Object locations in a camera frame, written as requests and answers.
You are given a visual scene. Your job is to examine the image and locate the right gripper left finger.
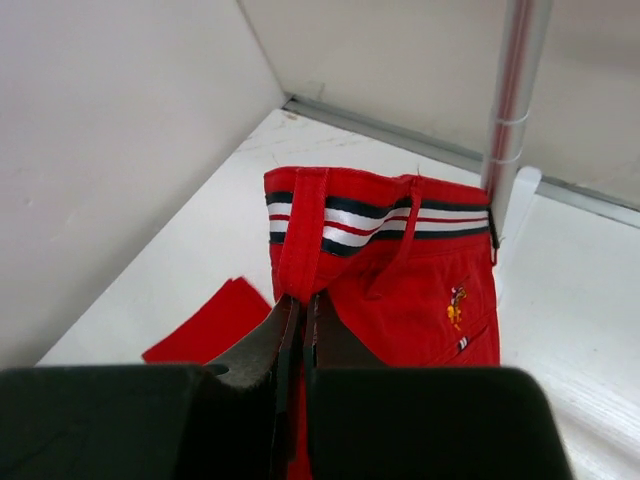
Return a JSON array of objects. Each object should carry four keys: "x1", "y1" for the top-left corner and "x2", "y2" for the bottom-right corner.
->
[{"x1": 206, "y1": 295, "x2": 300, "y2": 479}]

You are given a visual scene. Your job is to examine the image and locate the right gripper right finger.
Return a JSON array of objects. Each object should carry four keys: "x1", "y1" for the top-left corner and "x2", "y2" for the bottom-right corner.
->
[{"x1": 303, "y1": 293, "x2": 390, "y2": 380}]

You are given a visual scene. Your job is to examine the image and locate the red trousers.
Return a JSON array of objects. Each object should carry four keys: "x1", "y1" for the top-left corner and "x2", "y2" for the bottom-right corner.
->
[{"x1": 143, "y1": 167, "x2": 500, "y2": 479}]

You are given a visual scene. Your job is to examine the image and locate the white clothes rack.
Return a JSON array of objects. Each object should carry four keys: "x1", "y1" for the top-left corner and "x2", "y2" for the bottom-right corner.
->
[{"x1": 481, "y1": 0, "x2": 553, "y2": 249}]

